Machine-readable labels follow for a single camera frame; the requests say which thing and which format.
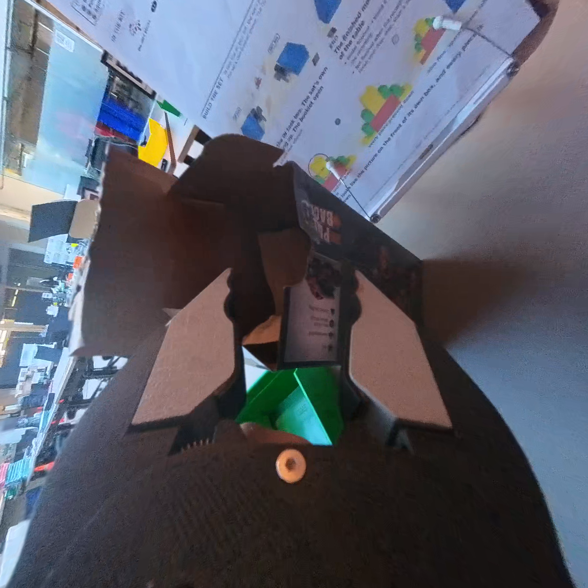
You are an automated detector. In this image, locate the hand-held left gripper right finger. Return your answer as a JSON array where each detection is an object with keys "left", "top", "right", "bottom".
[{"left": 340, "top": 270, "right": 454, "bottom": 430}]

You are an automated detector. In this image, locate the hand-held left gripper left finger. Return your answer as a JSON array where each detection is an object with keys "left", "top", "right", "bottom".
[{"left": 131, "top": 269, "right": 245, "bottom": 425}]

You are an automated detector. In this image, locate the black lego box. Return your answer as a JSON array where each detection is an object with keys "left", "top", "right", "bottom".
[{"left": 69, "top": 133, "right": 453, "bottom": 451}]

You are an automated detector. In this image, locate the green plastic tray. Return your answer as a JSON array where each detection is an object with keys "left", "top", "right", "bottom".
[{"left": 235, "top": 367, "right": 345, "bottom": 446}]

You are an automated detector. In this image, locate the printed instruction sheet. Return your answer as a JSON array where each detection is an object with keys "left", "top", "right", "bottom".
[{"left": 46, "top": 0, "right": 543, "bottom": 221}]

